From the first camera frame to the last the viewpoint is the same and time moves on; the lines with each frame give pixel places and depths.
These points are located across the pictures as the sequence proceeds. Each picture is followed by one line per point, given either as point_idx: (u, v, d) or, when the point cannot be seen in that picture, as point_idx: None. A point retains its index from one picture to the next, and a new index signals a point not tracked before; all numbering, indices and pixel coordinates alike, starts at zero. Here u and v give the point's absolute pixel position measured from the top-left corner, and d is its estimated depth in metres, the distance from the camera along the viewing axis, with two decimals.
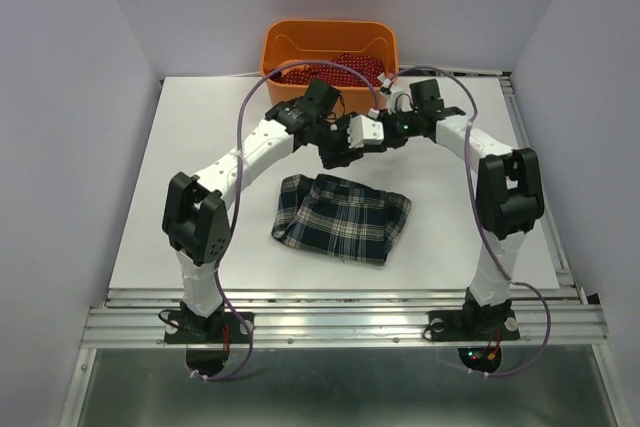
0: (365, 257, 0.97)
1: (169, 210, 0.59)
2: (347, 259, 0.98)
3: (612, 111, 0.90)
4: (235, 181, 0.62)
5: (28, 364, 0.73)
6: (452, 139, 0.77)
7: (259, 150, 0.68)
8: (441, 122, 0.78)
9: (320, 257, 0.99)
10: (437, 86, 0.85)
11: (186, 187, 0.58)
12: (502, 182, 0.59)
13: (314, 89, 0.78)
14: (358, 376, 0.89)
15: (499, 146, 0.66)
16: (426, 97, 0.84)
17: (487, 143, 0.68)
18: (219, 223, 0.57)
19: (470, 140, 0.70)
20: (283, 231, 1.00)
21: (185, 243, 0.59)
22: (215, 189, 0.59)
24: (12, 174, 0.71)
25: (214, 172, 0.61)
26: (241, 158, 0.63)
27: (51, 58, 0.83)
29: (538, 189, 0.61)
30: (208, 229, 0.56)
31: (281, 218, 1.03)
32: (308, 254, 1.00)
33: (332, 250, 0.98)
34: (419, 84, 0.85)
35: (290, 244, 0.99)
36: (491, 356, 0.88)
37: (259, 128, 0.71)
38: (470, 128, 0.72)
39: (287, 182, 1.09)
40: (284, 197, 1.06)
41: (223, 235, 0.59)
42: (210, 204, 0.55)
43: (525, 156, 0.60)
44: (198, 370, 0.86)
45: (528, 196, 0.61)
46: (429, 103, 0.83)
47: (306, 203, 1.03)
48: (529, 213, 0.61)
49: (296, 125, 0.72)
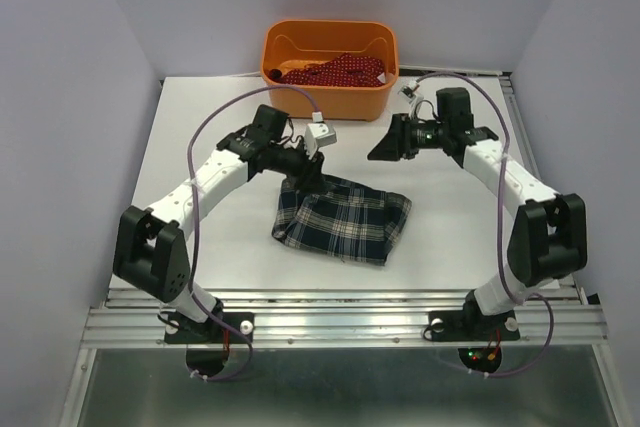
0: (365, 257, 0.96)
1: (122, 249, 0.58)
2: (347, 259, 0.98)
3: (612, 111, 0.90)
4: (192, 210, 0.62)
5: (28, 365, 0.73)
6: (483, 167, 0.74)
7: (213, 180, 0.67)
8: (471, 147, 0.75)
9: (320, 257, 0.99)
10: (467, 100, 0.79)
11: (140, 221, 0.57)
12: (544, 232, 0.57)
13: (261, 115, 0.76)
14: (358, 376, 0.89)
15: (539, 187, 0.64)
16: (455, 114, 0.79)
17: (525, 182, 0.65)
18: (178, 253, 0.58)
19: (507, 175, 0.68)
20: (284, 231, 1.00)
21: (143, 280, 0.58)
22: (172, 219, 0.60)
24: (11, 173, 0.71)
25: (169, 203, 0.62)
26: (196, 187, 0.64)
27: (51, 58, 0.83)
29: (581, 241, 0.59)
30: (167, 263, 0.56)
31: (281, 217, 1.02)
32: (308, 253, 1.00)
33: (332, 250, 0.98)
34: (447, 94, 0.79)
35: (290, 244, 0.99)
36: (491, 356, 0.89)
37: (211, 158, 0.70)
38: (507, 161, 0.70)
39: (287, 182, 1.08)
40: (284, 197, 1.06)
41: (181, 268, 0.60)
42: (168, 235, 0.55)
43: (571, 203, 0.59)
44: (198, 370, 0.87)
45: (570, 249, 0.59)
46: (456, 122, 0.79)
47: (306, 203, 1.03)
48: (569, 264, 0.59)
49: (250, 153, 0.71)
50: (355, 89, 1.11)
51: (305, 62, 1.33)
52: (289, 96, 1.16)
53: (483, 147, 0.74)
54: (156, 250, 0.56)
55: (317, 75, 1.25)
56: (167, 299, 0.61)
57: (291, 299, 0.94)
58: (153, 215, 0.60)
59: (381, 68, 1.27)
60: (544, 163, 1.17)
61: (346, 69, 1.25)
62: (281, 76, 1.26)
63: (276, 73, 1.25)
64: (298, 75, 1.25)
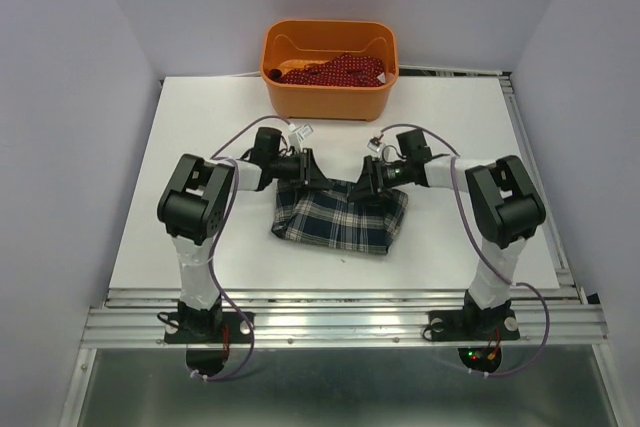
0: (367, 246, 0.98)
1: (173, 185, 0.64)
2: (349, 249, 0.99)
3: (612, 111, 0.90)
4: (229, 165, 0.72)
5: (28, 365, 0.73)
6: (442, 176, 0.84)
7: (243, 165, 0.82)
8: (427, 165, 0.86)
9: (321, 249, 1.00)
10: (421, 135, 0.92)
11: (194, 162, 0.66)
12: (491, 184, 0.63)
13: (260, 141, 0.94)
14: (358, 376, 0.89)
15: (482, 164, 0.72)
16: (412, 148, 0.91)
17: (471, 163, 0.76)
18: (226, 188, 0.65)
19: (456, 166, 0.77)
20: (284, 224, 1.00)
21: (186, 213, 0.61)
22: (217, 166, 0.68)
24: (11, 174, 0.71)
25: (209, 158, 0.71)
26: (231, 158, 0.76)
27: (51, 58, 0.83)
29: (532, 189, 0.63)
30: (221, 187, 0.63)
31: (281, 214, 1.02)
32: (308, 246, 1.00)
33: (334, 240, 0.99)
34: (405, 136, 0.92)
35: (291, 236, 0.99)
36: (491, 356, 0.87)
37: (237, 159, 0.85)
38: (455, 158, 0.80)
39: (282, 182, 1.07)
40: (283, 195, 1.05)
41: (221, 210, 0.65)
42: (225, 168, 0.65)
43: (510, 162, 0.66)
44: (198, 370, 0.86)
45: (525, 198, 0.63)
46: (415, 155, 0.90)
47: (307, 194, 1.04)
48: (530, 215, 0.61)
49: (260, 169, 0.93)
50: (355, 90, 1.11)
51: (305, 62, 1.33)
52: (289, 96, 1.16)
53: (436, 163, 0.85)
54: (212, 178, 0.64)
55: (317, 75, 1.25)
56: (202, 237, 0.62)
57: (291, 299, 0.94)
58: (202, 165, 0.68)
59: (381, 68, 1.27)
60: (544, 163, 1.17)
61: (346, 69, 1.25)
62: (280, 76, 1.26)
63: (276, 73, 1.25)
64: (298, 75, 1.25)
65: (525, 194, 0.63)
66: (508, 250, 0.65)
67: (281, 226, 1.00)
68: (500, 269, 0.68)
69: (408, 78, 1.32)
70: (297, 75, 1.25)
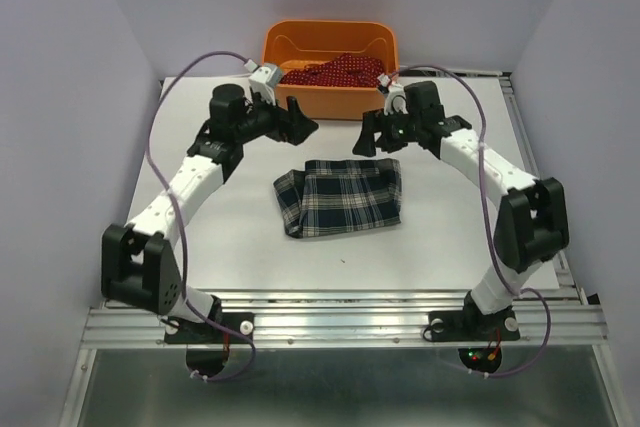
0: (382, 220, 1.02)
1: (108, 271, 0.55)
2: (366, 227, 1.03)
3: (611, 110, 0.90)
4: (174, 219, 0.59)
5: (28, 365, 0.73)
6: (461, 159, 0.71)
7: (189, 186, 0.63)
8: (448, 138, 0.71)
9: (338, 236, 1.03)
10: (435, 91, 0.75)
11: (120, 240, 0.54)
12: (527, 218, 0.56)
13: (215, 112, 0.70)
14: (359, 376, 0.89)
15: (519, 173, 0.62)
16: (425, 108, 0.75)
17: (504, 171, 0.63)
18: (168, 265, 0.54)
19: (485, 165, 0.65)
20: (298, 225, 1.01)
21: (132, 301, 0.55)
22: (155, 231, 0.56)
24: (11, 174, 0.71)
25: (149, 216, 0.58)
26: (173, 194, 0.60)
27: (51, 57, 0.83)
29: (563, 222, 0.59)
30: (159, 272, 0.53)
31: (290, 214, 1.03)
32: (328, 237, 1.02)
33: (351, 225, 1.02)
34: (416, 91, 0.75)
35: (309, 233, 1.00)
36: (491, 356, 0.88)
37: (184, 164, 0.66)
38: (484, 150, 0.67)
39: (281, 182, 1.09)
40: (285, 195, 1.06)
41: (174, 279, 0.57)
42: (157, 245, 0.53)
43: (550, 187, 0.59)
44: (198, 371, 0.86)
45: (553, 230, 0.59)
46: (425, 116, 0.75)
47: (310, 188, 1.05)
48: (553, 245, 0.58)
49: (222, 155, 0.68)
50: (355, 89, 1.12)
51: (305, 62, 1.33)
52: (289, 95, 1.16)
53: (458, 139, 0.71)
54: (145, 262, 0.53)
55: (317, 75, 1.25)
56: (161, 315, 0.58)
57: (291, 299, 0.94)
58: (135, 230, 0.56)
59: (381, 68, 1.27)
60: (545, 163, 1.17)
61: (347, 69, 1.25)
62: (280, 76, 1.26)
63: None
64: (298, 75, 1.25)
65: (555, 226, 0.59)
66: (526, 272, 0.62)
67: (295, 227, 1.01)
68: (512, 287, 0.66)
69: (408, 78, 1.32)
70: (297, 75, 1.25)
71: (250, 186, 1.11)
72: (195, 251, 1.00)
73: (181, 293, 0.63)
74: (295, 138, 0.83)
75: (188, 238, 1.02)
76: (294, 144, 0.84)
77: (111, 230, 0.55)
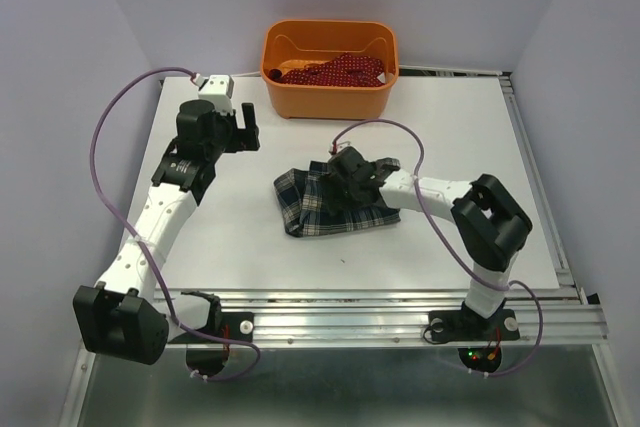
0: (382, 218, 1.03)
1: (89, 331, 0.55)
2: (366, 226, 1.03)
3: (610, 110, 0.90)
4: (147, 268, 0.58)
5: (28, 365, 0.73)
6: (405, 198, 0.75)
7: (158, 226, 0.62)
8: (384, 185, 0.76)
9: (338, 235, 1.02)
10: (356, 152, 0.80)
11: (92, 304, 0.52)
12: (483, 220, 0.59)
13: (183, 129, 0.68)
14: (358, 376, 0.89)
15: (456, 184, 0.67)
16: (353, 167, 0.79)
17: (443, 187, 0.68)
18: (147, 323, 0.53)
19: (423, 191, 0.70)
20: (298, 224, 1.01)
21: (122, 352, 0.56)
22: (128, 287, 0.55)
24: (11, 174, 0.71)
25: (120, 270, 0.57)
26: (142, 241, 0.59)
27: (52, 58, 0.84)
29: (515, 207, 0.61)
30: (140, 332, 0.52)
31: (290, 214, 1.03)
32: (329, 235, 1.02)
33: (351, 223, 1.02)
34: (340, 159, 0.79)
35: (310, 232, 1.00)
36: (491, 356, 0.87)
37: (150, 198, 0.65)
38: (418, 181, 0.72)
39: (281, 181, 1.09)
40: (285, 195, 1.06)
41: (159, 325, 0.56)
42: (132, 307, 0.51)
43: (489, 183, 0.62)
44: (198, 371, 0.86)
45: (512, 220, 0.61)
46: (358, 175, 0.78)
47: (312, 189, 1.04)
48: (521, 232, 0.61)
49: (190, 179, 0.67)
50: (355, 90, 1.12)
51: (304, 62, 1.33)
52: (289, 95, 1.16)
53: (394, 179, 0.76)
54: (124, 323, 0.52)
55: (317, 75, 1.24)
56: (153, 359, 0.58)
57: (291, 298, 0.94)
58: (108, 290, 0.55)
59: (381, 68, 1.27)
60: (545, 162, 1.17)
61: (346, 69, 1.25)
62: (280, 76, 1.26)
63: (276, 73, 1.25)
64: (298, 75, 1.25)
65: (511, 214, 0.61)
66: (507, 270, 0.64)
67: (296, 226, 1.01)
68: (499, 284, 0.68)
69: (409, 77, 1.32)
70: (297, 75, 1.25)
71: (250, 186, 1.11)
72: (195, 250, 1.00)
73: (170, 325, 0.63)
74: (255, 144, 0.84)
75: (188, 238, 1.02)
76: (255, 150, 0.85)
77: (82, 293, 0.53)
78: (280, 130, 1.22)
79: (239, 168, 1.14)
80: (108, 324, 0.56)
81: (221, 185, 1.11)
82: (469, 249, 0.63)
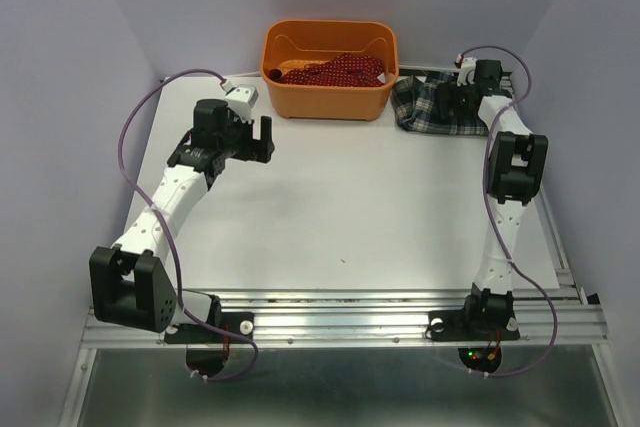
0: (483, 129, 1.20)
1: (99, 296, 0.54)
2: (468, 132, 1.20)
3: (610, 110, 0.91)
4: (161, 235, 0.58)
5: (27, 366, 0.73)
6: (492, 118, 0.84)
7: (174, 197, 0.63)
8: (489, 97, 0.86)
9: (443, 136, 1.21)
10: (497, 66, 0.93)
11: (109, 263, 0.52)
12: (506, 157, 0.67)
13: (199, 119, 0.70)
14: (359, 376, 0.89)
15: (521, 126, 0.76)
16: (483, 75, 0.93)
17: (513, 122, 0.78)
18: (159, 284, 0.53)
19: (501, 118, 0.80)
20: (411, 119, 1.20)
21: (129, 319, 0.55)
22: (144, 249, 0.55)
24: (12, 174, 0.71)
25: (135, 234, 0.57)
26: (157, 209, 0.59)
27: (51, 58, 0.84)
29: (539, 170, 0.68)
30: (152, 293, 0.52)
31: (403, 111, 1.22)
32: (433, 137, 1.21)
33: (456, 127, 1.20)
34: (482, 62, 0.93)
35: (418, 127, 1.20)
36: (491, 356, 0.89)
37: (165, 175, 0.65)
38: (507, 108, 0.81)
39: (402, 83, 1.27)
40: (402, 94, 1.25)
41: (168, 294, 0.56)
42: (147, 265, 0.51)
43: (538, 142, 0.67)
44: (198, 370, 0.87)
45: (526, 174, 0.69)
46: (483, 82, 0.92)
47: (426, 94, 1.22)
48: (524, 188, 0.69)
49: (203, 163, 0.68)
50: (354, 89, 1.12)
51: (305, 62, 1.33)
52: (289, 94, 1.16)
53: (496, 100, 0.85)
54: (138, 284, 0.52)
55: (317, 75, 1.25)
56: (160, 330, 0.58)
57: (291, 298, 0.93)
58: (123, 251, 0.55)
59: (381, 68, 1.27)
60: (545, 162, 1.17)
61: (346, 69, 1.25)
62: (280, 76, 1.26)
63: (276, 72, 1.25)
64: (298, 75, 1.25)
65: (531, 172, 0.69)
66: (505, 209, 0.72)
67: (406, 120, 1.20)
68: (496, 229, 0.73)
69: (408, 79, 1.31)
70: (297, 75, 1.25)
71: (251, 186, 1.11)
72: (195, 250, 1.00)
73: (176, 301, 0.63)
74: (267, 155, 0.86)
75: (187, 238, 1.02)
76: (264, 163, 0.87)
77: (98, 252, 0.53)
78: (279, 130, 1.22)
79: (239, 168, 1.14)
80: (118, 290, 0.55)
81: (221, 185, 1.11)
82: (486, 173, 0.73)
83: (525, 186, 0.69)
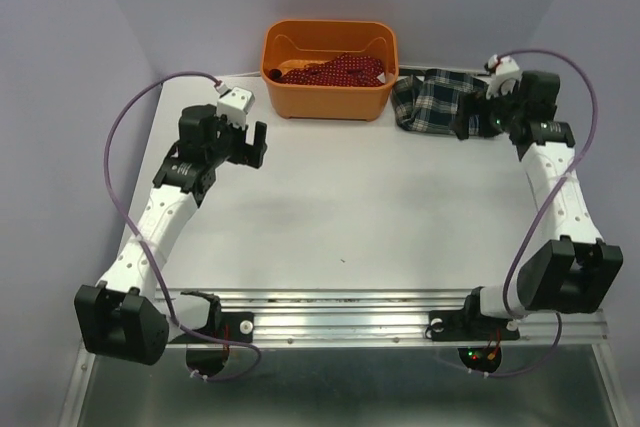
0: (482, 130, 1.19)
1: (89, 332, 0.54)
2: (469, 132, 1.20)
3: (611, 109, 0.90)
4: (148, 269, 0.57)
5: (27, 367, 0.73)
6: (539, 175, 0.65)
7: (160, 226, 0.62)
8: (539, 145, 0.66)
9: (443, 136, 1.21)
10: (554, 85, 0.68)
11: (94, 304, 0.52)
12: (559, 273, 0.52)
13: (185, 132, 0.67)
14: (358, 375, 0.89)
15: (583, 226, 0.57)
16: (535, 100, 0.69)
17: (572, 213, 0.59)
18: (149, 321, 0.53)
19: (556, 199, 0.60)
20: (411, 118, 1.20)
21: (122, 352, 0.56)
22: (130, 287, 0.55)
24: (12, 174, 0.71)
25: (121, 269, 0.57)
26: (143, 241, 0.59)
27: (51, 60, 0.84)
29: (597, 290, 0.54)
30: (141, 331, 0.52)
31: (403, 111, 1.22)
32: (433, 137, 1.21)
33: None
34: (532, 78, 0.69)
35: (418, 127, 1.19)
36: (491, 356, 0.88)
37: (152, 200, 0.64)
38: (564, 180, 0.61)
39: (403, 82, 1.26)
40: (402, 93, 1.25)
41: (159, 326, 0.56)
42: (134, 304, 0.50)
43: (607, 257, 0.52)
44: (199, 370, 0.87)
45: (579, 291, 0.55)
46: (531, 108, 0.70)
47: (425, 92, 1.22)
48: (574, 307, 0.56)
49: (191, 182, 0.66)
50: (354, 89, 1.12)
51: (305, 62, 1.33)
52: (289, 94, 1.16)
53: (550, 151, 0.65)
54: (126, 324, 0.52)
55: (317, 74, 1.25)
56: (154, 359, 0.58)
57: (291, 299, 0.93)
58: (109, 288, 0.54)
59: (381, 68, 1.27)
60: None
61: (346, 69, 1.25)
62: (280, 76, 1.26)
63: (276, 73, 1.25)
64: (298, 75, 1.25)
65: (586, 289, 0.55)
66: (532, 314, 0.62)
67: (406, 120, 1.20)
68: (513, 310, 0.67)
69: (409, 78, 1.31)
70: (297, 75, 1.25)
71: (251, 186, 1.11)
72: (195, 250, 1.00)
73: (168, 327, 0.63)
74: (259, 161, 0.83)
75: (187, 238, 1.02)
76: (256, 168, 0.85)
77: (83, 291, 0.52)
78: (279, 130, 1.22)
79: (239, 168, 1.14)
80: (108, 324, 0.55)
81: (221, 185, 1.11)
82: (523, 272, 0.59)
83: (574, 305, 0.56)
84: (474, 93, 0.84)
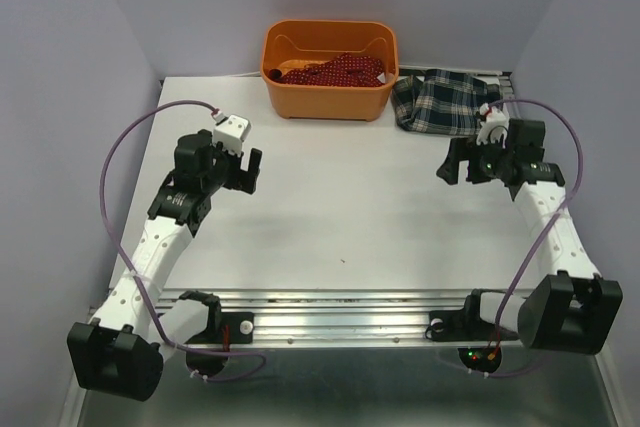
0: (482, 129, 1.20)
1: (82, 369, 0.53)
2: (469, 132, 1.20)
3: (611, 108, 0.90)
4: (142, 305, 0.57)
5: (28, 367, 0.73)
6: (532, 212, 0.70)
7: (155, 260, 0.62)
8: (531, 185, 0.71)
9: (443, 136, 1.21)
10: (540, 131, 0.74)
11: (87, 341, 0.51)
12: (560, 310, 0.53)
13: (181, 161, 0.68)
14: (358, 376, 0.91)
15: (580, 262, 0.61)
16: (523, 143, 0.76)
17: (567, 247, 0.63)
18: (143, 358, 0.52)
19: (550, 233, 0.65)
20: (411, 118, 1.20)
21: (114, 389, 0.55)
22: (123, 324, 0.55)
24: (12, 174, 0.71)
25: (115, 306, 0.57)
26: (138, 277, 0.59)
27: (51, 57, 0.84)
29: (598, 329, 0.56)
30: (134, 368, 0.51)
31: (403, 111, 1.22)
32: (433, 137, 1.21)
33: (456, 127, 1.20)
34: (519, 124, 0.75)
35: (418, 127, 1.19)
36: (491, 356, 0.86)
37: (146, 232, 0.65)
38: (558, 215, 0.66)
39: (403, 83, 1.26)
40: (402, 93, 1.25)
41: (152, 360, 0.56)
42: (127, 342, 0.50)
43: (607, 292, 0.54)
44: (198, 371, 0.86)
45: (581, 330, 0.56)
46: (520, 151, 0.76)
47: (426, 92, 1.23)
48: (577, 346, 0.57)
49: (185, 212, 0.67)
50: (354, 89, 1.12)
51: (305, 62, 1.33)
52: (289, 95, 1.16)
53: (541, 190, 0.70)
54: (118, 362, 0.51)
55: (317, 75, 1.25)
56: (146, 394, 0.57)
57: (291, 299, 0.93)
58: (102, 325, 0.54)
59: (381, 68, 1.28)
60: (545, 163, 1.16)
61: (346, 69, 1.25)
62: (280, 76, 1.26)
63: (276, 73, 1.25)
64: (298, 75, 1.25)
65: (587, 328, 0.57)
66: None
67: (406, 120, 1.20)
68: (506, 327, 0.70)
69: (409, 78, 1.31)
70: (297, 75, 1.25)
71: None
72: (195, 249, 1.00)
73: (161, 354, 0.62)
74: (252, 187, 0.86)
75: None
76: (249, 193, 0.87)
77: (77, 328, 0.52)
78: (279, 130, 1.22)
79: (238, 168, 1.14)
80: (102, 359, 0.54)
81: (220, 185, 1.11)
82: (525, 308, 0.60)
83: (578, 343, 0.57)
84: (465, 140, 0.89)
